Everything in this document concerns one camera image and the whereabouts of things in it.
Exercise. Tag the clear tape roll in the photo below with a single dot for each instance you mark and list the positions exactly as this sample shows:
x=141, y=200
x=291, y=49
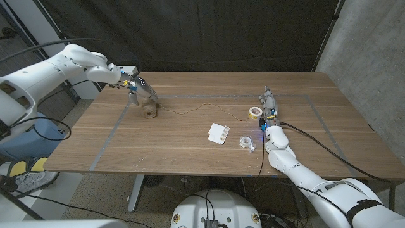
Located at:
x=243, y=144

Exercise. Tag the black backdrop curtain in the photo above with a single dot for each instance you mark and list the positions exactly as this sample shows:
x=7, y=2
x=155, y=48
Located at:
x=190, y=31

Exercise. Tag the white power socket box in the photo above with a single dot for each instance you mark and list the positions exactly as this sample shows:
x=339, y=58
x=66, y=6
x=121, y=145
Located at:
x=131, y=68

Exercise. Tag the grey sneaker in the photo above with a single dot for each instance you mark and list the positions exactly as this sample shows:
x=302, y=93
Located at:
x=34, y=180

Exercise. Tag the blue chair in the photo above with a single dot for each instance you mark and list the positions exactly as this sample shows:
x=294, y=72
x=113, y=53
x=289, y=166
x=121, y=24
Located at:
x=31, y=145

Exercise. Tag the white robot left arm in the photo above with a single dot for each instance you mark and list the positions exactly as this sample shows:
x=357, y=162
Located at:
x=41, y=76

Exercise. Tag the white sticker sheet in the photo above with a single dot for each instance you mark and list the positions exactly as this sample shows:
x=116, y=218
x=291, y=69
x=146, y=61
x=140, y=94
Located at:
x=216, y=133

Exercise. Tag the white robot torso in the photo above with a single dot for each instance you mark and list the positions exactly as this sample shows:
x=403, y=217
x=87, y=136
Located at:
x=228, y=206

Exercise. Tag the grey table leg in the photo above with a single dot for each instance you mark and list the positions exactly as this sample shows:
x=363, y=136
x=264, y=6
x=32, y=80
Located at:
x=136, y=193
x=297, y=196

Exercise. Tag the black torso connector box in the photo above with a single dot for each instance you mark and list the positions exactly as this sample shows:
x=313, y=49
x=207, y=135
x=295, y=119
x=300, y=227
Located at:
x=211, y=223

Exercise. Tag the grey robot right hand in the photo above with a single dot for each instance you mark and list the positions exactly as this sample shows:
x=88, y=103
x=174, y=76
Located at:
x=270, y=106

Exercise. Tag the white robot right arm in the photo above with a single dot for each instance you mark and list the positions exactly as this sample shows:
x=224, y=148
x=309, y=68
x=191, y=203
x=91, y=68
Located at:
x=294, y=171

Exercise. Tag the brown twine strand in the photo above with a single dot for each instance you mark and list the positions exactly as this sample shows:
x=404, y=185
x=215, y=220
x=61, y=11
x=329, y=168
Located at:
x=205, y=103

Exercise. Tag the black backdrop stand pole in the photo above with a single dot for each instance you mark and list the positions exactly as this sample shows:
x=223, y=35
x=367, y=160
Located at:
x=329, y=30
x=60, y=35

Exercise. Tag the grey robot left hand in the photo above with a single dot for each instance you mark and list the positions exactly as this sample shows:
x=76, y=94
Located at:
x=142, y=87

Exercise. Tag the yellow black shoe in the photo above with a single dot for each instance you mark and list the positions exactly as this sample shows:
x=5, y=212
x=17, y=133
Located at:
x=17, y=168

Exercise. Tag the brown twine spool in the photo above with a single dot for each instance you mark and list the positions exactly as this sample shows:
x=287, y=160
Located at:
x=149, y=111

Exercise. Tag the black wall hook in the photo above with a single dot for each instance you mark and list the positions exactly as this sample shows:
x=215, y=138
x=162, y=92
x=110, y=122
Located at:
x=7, y=32

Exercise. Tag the black wall rail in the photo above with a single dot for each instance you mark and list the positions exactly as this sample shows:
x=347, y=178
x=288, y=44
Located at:
x=18, y=27

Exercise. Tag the white yellow sticker roll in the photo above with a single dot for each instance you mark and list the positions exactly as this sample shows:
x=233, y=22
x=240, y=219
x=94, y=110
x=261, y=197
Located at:
x=253, y=116

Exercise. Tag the floor power strip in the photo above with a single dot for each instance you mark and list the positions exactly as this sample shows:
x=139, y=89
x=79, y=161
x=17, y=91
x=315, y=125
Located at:
x=275, y=220

